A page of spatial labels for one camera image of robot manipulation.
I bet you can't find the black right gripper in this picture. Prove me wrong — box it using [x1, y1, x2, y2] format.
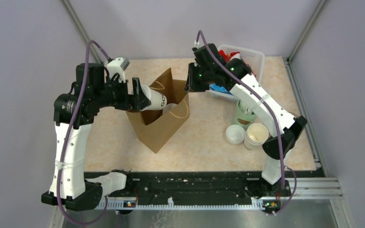
[183, 63, 213, 93]

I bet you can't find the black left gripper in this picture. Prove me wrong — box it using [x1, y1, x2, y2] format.
[94, 75, 150, 111]

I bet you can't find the white paper cup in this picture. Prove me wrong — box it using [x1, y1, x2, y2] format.
[141, 85, 167, 111]

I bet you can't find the brown paper bag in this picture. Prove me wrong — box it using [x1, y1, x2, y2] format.
[126, 68, 190, 153]

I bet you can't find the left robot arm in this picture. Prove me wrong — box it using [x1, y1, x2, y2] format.
[41, 63, 151, 211]

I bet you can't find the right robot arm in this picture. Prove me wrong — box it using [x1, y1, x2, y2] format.
[184, 42, 307, 196]

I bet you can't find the blue snack packet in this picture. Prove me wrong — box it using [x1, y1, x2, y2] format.
[210, 84, 230, 94]

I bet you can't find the red snack packet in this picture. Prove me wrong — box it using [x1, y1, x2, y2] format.
[219, 50, 256, 76]

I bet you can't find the white plastic basket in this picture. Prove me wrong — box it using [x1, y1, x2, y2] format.
[208, 45, 265, 103]

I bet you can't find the green straw holder cup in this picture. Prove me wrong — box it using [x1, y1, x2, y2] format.
[231, 100, 256, 130]

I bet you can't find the stack of white lids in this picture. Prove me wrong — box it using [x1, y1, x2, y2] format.
[225, 124, 245, 145]

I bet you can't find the stack of paper cups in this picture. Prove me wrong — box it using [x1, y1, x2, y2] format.
[243, 123, 269, 150]

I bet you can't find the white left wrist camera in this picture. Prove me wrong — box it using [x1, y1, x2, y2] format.
[104, 57, 130, 83]

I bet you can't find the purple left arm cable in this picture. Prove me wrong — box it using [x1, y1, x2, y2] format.
[56, 40, 111, 227]

